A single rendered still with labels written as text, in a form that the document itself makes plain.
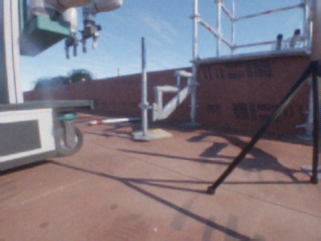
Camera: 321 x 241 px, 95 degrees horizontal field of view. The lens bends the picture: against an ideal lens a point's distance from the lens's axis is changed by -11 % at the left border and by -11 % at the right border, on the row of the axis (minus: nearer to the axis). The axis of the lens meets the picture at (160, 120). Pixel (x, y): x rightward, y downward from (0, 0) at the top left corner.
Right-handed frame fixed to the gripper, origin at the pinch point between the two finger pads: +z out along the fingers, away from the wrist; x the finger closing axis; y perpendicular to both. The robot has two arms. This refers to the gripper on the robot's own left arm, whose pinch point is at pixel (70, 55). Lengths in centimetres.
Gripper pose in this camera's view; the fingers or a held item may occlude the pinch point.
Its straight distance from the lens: 152.4
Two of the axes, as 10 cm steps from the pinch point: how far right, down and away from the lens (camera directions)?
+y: 6.0, -1.2, 7.9
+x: -8.0, -0.9, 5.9
